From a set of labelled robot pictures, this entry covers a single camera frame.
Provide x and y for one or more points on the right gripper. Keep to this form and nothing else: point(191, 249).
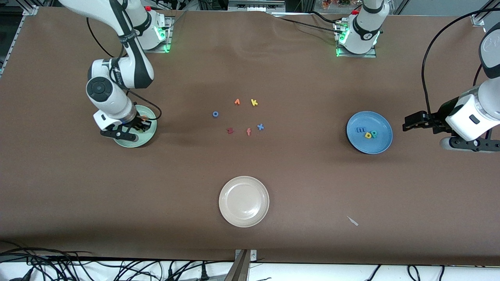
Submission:
point(137, 122)

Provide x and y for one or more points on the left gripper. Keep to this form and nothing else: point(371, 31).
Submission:
point(436, 119)

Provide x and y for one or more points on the blue letter m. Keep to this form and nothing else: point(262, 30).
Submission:
point(360, 130)

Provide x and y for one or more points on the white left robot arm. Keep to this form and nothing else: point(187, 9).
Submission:
point(365, 29)

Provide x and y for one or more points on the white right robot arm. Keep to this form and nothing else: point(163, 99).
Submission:
point(115, 99)

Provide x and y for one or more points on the green plate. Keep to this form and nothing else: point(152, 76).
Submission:
point(146, 138)

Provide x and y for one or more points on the blue plate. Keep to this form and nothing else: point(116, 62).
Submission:
point(375, 146)

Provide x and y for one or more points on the yellow letter k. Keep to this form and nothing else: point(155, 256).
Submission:
point(253, 102)

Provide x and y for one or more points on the small white paper scrap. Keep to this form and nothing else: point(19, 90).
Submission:
point(352, 221)

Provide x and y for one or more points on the beige plate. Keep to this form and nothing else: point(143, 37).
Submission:
point(244, 201)

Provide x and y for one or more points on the brown table cover sheet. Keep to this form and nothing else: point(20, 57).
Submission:
point(250, 242)

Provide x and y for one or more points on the grey metal box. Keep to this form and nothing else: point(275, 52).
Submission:
point(256, 6)

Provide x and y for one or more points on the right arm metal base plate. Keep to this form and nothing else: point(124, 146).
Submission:
point(150, 50)

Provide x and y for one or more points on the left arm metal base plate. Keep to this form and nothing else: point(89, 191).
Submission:
point(357, 56)

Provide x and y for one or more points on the aluminium frame rail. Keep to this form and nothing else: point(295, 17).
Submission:
point(477, 19)
point(29, 8)

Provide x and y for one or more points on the silver metal bracket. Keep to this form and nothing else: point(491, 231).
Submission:
point(253, 254)

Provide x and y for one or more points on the metal camera post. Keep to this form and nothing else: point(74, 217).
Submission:
point(239, 271)

